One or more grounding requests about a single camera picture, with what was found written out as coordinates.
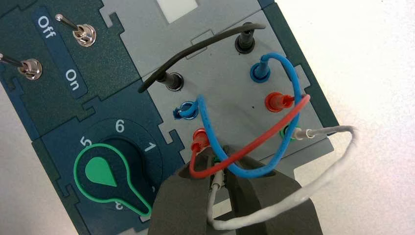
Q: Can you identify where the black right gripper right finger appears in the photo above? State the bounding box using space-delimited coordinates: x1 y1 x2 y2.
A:
223 145 323 235

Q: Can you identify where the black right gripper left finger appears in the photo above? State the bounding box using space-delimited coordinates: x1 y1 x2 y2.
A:
147 146 216 235

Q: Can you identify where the white jumper wire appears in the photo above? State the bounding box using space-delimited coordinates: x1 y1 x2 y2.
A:
206 125 361 231

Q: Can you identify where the green rotary knob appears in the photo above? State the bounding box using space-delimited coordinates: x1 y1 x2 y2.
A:
73 139 153 218

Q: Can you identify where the grey and teal task box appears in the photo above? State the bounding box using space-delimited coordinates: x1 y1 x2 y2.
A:
0 0 340 235

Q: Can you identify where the white display screen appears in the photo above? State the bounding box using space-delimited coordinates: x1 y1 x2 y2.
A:
156 0 199 24

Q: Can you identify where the red jumper wire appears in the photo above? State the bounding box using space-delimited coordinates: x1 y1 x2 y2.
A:
189 92 311 179

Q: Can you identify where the blue jumper wire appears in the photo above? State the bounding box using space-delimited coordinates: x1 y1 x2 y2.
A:
173 52 302 179

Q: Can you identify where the black jumper wire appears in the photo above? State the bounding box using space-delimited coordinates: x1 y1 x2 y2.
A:
138 22 267 94

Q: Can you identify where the silver toggle switch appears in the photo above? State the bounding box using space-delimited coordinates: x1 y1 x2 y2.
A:
0 52 44 81
55 13 97 47

